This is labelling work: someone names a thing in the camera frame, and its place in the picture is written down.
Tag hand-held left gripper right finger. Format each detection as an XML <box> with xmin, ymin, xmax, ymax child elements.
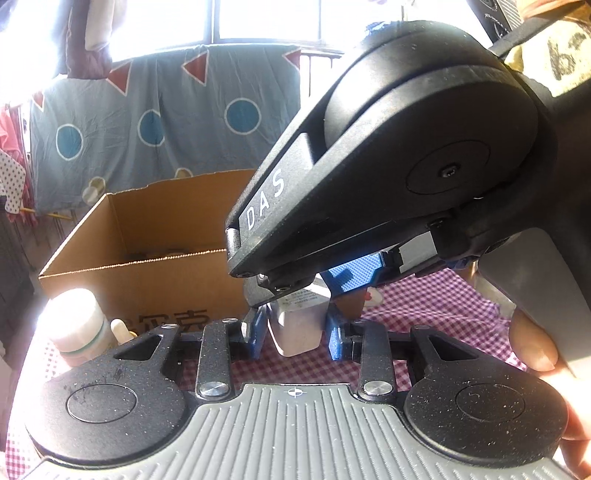
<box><xmin>323</xmin><ymin>314</ymin><xmax>482</xmax><ymax>400</ymax></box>

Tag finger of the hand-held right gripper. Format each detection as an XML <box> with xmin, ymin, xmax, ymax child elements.
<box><xmin>242</xmin><ymin>271</ymin><xmax>334</xmax><ymax>309</ymax></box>
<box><xmin>321</xmin><ymin>231</ymin><xmax>441</xmax><ymax>295</ymax></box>

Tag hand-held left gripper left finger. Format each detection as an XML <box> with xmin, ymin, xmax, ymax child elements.
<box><xmin>113</xmin><ymin>305</ymin><xmax>269</xmax><ymax>400</ymax></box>

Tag white charger plug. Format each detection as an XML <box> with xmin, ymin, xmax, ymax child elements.
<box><xmin>268</xmin><ymin>285</ymin><xmax>331</xmax><ymax>358</ymax></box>

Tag brown cardboard box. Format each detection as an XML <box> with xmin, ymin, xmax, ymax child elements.
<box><xmin>39</xmin><ymin>168</ymin><xmax>260</xmax><ymax>332</ymax></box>

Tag person's right hand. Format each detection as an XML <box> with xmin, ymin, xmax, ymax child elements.
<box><xmin>509</xmin><ymin>307</ymin><xmax>591</xmax><ymax>477</ymax></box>

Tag red checkered tablecloth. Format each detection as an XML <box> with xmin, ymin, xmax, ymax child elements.
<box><xmin>7</xmin><ymin>267</ymin><xmax>528</xmax><ymax>462</ymax></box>

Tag metal window railing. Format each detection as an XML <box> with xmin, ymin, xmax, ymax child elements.
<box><xmin>298</xmin><ymin>48</ymin><xmax>345</xmax><ymax>114</ymax></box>

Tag green glass dropper bottle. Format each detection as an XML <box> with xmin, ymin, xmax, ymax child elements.
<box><xmin>111</xmin><ymin>318</ymin><xmax>140</xmax><ymax>345</ymax></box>

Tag black printed box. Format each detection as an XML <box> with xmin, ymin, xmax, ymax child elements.
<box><xmin>466</xmin><ymin>0</ymin><xmax>525</xmax><ymax>29</ymax></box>

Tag white lidded pill bottle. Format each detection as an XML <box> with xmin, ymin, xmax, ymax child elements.
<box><xmin>46</xmin><ymin>288</ymin><xmax>119</xmax><ymax>368</ymax></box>

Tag yellow printed cloth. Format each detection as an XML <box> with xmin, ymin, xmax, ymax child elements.
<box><xmin>502</xmin><ymin>13</ymin><xmax>591</xmax><ymax>99</ymax></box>

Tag blue printed blanket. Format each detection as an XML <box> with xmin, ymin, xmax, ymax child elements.
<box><xmin>30</xmin><ymin>44</ymin><xmax>304</xmax><ymax>214</ymax></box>

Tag white polka-dot cloth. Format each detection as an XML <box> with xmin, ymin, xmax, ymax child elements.
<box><xmin>0</xmin><ymin>148</ymin><xmax>27</xmax><ymax>214</ymax></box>

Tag pink hanging cloth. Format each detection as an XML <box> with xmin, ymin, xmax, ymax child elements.
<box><xmin>0</xmin><ymin>104</ymin><xmax>34</xmax><ymax>160</ymax></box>

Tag dark maroon hanging cloth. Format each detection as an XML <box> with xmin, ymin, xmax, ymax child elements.
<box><xmin>64</xmin><ymin>0</ymin><xmax>115</xmax><ymax>80</ymax></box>

